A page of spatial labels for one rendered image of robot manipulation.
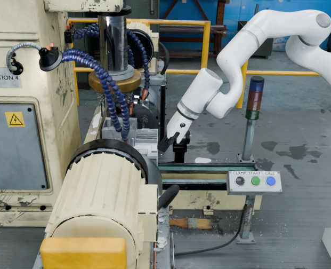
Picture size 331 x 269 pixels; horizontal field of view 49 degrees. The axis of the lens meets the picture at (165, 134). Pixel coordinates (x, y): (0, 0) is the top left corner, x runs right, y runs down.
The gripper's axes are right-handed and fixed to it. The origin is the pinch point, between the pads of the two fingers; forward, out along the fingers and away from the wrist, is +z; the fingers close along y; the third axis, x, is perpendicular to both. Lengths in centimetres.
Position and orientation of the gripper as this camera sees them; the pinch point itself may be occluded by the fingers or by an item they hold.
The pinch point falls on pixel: (163, 145)
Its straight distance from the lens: 132.1
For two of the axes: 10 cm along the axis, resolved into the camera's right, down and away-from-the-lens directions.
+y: -0.1, -4.9, 8.7
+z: -5.1, 7.5, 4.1
